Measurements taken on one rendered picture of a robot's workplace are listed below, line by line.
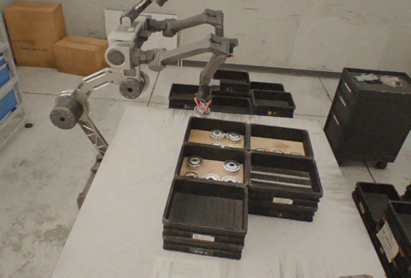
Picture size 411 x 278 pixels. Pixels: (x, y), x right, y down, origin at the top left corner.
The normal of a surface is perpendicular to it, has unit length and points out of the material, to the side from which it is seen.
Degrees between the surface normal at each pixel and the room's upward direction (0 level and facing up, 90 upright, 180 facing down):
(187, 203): 0
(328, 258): 0
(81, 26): 90
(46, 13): 89
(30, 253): 0
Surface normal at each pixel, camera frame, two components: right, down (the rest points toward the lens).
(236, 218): 0.07, -0.82
